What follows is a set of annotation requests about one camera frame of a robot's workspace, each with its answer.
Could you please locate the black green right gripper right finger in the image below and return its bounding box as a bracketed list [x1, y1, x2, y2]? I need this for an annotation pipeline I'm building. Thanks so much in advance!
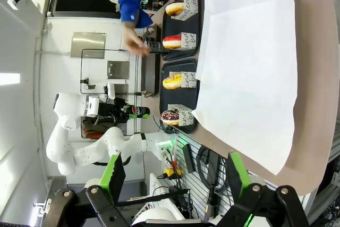
[220, 151, 310, 227]

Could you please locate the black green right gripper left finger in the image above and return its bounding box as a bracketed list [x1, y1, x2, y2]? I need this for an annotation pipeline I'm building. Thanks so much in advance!
[42, 152, 133, 227]

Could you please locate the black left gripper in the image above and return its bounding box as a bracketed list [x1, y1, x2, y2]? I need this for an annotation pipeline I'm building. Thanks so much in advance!
[98, 98, 137, 125]

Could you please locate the black Pepsi can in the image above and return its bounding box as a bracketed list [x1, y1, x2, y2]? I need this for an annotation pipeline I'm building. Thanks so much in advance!
[124, 105, 151, 120]
[144, 35, 162, 48]

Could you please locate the dark sprinkled donut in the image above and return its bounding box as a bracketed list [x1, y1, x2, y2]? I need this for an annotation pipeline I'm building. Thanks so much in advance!
[160, 108, 180, 126]

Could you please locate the yellow sprinkled donut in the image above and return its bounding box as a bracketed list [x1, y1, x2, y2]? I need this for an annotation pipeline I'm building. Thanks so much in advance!
[162, 75, 183, 90]

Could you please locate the red iced donut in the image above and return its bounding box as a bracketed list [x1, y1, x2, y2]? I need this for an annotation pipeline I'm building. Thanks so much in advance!
[162, 35, 183, 49]

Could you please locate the chocolate iced donut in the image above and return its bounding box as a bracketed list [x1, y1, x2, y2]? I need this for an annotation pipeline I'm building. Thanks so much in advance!
[165, 2, 185, 17]

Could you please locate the person's right forearm blue sleeve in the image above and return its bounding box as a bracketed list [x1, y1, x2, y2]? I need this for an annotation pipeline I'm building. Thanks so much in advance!
[116, 0, 154, 29]

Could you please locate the person's right hand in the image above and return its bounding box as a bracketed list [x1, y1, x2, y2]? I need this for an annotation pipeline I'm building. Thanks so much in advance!
[121, 21, 150, 57]

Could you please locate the white small box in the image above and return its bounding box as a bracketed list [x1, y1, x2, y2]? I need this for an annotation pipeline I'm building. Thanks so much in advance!
[106, 82, 116, 100]

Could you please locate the red bag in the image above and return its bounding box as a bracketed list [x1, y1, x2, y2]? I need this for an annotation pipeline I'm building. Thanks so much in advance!
[81, 123, 106, 140]

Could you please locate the white slatted panel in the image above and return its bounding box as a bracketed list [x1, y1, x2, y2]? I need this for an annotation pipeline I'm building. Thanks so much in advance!
[174, 132, 240, 212]

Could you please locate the brown plastic tray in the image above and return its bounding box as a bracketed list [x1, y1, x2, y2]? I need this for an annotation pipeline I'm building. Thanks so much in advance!
[140, 24, 162, 97]

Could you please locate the black webcam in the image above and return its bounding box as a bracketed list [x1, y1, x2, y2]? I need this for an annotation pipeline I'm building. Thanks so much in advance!
[80, 77, 96, 90]

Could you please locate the black rod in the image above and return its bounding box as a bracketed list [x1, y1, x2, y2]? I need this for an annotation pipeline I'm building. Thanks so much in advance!
[116, 188, 190, 207]

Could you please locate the black plastic tray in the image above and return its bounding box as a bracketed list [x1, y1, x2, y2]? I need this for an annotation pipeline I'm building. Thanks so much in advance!
[159, 59, 200, 134]
[161, 0, 205, 62]

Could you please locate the black power box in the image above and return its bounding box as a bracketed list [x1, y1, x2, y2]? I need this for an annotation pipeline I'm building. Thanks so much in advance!
[182, 143, 197, 174]

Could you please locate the yellow emergency stop box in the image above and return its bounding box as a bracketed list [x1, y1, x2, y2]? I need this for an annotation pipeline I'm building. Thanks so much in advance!
[164, 167, 182, 179]

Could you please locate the aluminium rack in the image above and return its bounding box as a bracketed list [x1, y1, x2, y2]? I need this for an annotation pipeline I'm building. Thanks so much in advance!
[305, 155, 340, 224]

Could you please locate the white paper sheet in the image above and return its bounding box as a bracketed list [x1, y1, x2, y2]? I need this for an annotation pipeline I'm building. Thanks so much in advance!
[191, 0, 298, 176]

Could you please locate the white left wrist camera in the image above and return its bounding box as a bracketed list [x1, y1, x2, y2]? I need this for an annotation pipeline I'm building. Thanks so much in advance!
[87, 95, 100, 117]

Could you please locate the black coiled cable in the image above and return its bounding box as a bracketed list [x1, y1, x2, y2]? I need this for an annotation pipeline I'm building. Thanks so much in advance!
[198, 144, 231, 195]

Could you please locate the small metal wall panel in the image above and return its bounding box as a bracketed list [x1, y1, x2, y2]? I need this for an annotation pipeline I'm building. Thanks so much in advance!
[107, 60, 130, 80]

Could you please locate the black tube frame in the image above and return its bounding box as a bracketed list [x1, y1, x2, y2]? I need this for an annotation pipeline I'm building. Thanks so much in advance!
[80, 48, 143, 97]

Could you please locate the large metal wall panel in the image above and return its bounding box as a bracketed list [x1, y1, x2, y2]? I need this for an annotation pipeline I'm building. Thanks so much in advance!
[70, 32, 107, 60]

